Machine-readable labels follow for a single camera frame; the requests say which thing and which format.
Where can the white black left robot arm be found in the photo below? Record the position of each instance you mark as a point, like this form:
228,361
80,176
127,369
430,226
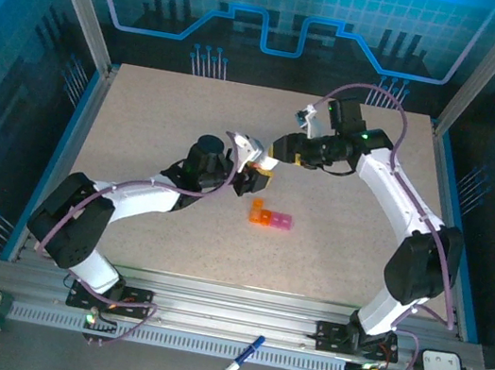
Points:
144,198

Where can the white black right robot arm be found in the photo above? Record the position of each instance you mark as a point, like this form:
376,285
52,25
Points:
395,192

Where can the long aluminium base rail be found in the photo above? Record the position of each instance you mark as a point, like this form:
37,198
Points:
231,306

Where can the pink pill box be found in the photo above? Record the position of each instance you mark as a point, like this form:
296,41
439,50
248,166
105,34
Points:
286,222

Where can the orange pill box marked Sun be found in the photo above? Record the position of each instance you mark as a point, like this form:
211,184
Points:
255,215

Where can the blue white marker pen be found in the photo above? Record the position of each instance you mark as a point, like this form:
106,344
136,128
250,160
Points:
241,358

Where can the orange pill box marked Sat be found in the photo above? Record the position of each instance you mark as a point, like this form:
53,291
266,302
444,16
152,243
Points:
265,219

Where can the blue printed back panel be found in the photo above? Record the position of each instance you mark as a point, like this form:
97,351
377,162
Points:
283,9

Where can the blue table edge strip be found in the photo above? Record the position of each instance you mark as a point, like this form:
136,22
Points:
450,182
78,117

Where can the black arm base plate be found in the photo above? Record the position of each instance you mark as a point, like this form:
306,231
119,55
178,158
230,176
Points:
138,302
328,336

